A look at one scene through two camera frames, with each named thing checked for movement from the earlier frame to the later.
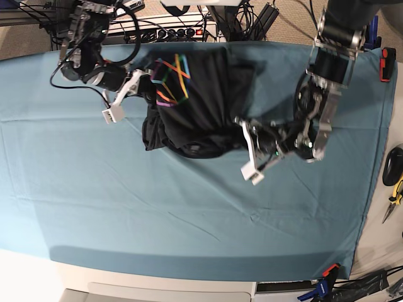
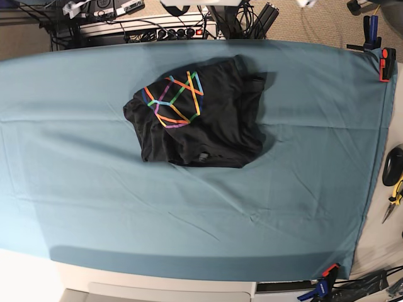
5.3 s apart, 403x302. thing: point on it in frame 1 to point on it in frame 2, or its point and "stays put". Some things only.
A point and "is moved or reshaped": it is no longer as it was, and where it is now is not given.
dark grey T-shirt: x=196 y=112 is moved or reshaped
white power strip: x=195 y=28 stays put
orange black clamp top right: x=387 y=63 stays put
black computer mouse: x=392 y=170 stays put
